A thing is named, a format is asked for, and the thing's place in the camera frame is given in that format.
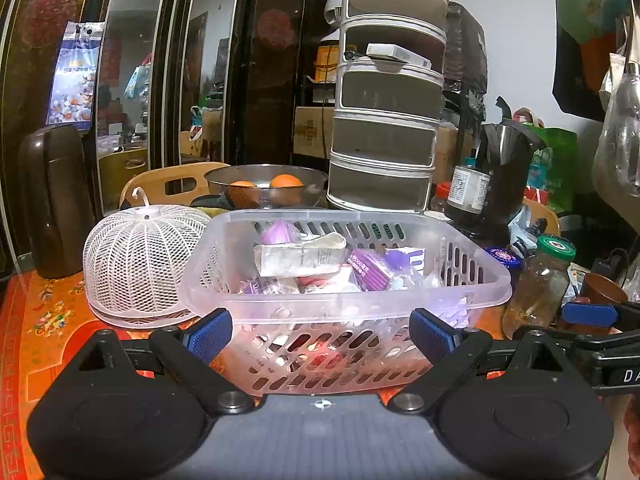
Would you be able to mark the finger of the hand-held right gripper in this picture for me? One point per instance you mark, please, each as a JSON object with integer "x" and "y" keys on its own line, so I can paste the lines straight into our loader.
{"x": 605, "y": 342}
{"x": 590, "y": 314}

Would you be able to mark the brown cup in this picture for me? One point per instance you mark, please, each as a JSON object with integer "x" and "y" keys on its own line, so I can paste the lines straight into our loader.
{"x": 602, "y": 287}

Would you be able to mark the green printed box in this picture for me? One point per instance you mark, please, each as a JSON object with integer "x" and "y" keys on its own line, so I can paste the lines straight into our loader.
{"x": 590, "y": 0}

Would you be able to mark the purple box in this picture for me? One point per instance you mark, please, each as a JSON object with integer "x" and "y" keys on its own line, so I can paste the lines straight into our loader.
{"x": 370, "y": 270}

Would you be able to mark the dark mirrored cabinet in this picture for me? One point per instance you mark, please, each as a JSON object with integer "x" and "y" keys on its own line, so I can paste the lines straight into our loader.
{"x": 260, "y": 85}

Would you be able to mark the blue printed packet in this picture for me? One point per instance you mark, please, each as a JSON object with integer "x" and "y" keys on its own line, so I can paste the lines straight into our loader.
{"x": 75, "y": 80}

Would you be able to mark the purple pouch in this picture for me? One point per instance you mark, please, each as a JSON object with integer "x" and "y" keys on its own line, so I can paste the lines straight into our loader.
{"x": 277, "y": 233}

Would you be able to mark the red capped bottle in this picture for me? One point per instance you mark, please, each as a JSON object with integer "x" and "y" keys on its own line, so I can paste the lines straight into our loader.
{"x": 440, "y": 197}

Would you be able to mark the clear plastic bag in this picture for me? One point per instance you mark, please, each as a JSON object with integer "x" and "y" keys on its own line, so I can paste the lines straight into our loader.
{"x": 620, "y": 135}

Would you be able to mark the black electric kettle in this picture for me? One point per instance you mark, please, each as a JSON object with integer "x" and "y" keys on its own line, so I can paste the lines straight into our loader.
{"x": 510, "y": 160}

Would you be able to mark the glass jar with green lid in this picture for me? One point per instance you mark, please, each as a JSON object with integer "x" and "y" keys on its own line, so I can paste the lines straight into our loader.
{"x": 537, "y": 285}

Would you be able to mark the brown thermos jug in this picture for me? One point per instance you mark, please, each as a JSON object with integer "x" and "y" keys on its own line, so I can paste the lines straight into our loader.
{"x": 55, "y": 200}

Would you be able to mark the dark bottle with white label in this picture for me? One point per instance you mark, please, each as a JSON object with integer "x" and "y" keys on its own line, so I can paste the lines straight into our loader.
{"x": 467, "y": 185}

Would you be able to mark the white mesh food cover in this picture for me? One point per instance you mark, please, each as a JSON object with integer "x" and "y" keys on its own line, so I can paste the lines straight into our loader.
{"x": 140, "y": 260}

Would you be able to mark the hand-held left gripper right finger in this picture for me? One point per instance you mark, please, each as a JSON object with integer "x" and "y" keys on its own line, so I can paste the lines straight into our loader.
{"x": 432, "y": 336}

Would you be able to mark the white and purple packet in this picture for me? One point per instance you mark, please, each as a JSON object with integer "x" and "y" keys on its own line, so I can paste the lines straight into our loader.
{"x": 410, "y": 260}

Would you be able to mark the clear plastic basket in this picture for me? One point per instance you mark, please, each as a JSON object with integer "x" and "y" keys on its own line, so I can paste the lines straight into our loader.
{"x": 350, "y": 310}

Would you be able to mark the yellow box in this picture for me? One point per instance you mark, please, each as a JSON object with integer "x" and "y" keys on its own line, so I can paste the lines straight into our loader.
{"x": 327, "y": 62}

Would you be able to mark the glass bowl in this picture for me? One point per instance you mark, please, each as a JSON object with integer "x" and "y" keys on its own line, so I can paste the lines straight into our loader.
{"x": 260, "y": 176}

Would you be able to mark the pink and white packet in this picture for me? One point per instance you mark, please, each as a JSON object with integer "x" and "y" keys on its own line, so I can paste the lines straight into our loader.
{"x": 327, "y": 282}

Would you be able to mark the flat white box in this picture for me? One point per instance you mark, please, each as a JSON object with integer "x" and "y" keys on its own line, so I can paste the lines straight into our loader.
{"x": 400, "y": 55}

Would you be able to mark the green shopping bag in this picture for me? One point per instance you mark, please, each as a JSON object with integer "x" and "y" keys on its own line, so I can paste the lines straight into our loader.
{"x": 555, "y": 160}

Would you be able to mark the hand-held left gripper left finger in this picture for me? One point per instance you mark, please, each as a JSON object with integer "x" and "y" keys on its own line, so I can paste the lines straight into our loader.
{"x": 210, "y": 334}

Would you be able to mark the white tiered food cover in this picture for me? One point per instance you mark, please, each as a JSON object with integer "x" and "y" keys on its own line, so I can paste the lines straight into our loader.
{"x": 380, "y": 135}

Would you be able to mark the round blue lid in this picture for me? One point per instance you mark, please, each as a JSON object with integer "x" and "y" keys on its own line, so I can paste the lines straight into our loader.
{"x": 502, "y": 256}

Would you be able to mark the wooden chair back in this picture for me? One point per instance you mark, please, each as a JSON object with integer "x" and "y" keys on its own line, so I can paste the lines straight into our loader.
{"x": 150, "y": 180}

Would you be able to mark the cardboard box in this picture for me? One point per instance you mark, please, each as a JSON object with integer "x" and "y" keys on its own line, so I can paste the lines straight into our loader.
{"x": 311, "y": 130}

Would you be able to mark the white crumpled packet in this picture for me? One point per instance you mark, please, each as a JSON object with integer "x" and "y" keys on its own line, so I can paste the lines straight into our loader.
{"x": 295, "y": 258}

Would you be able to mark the orange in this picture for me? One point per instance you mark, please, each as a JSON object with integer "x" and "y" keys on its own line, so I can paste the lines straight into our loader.
{"x": 241, "y": 186}
{"x": 286, "y": 182}

